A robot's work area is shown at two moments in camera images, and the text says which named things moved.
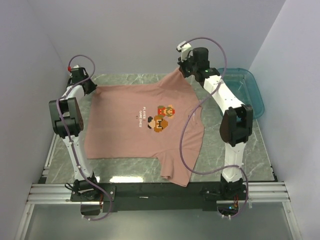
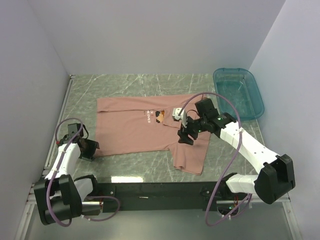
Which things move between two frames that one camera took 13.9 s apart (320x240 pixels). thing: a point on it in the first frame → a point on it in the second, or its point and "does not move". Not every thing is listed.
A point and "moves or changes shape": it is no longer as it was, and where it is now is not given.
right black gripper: (182, 65) → (184, 135)
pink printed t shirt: (145, 121) moves or changes shape
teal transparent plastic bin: (244, 84) does not move
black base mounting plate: (170, 197) does not move
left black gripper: (92, 88) → (93, 145)
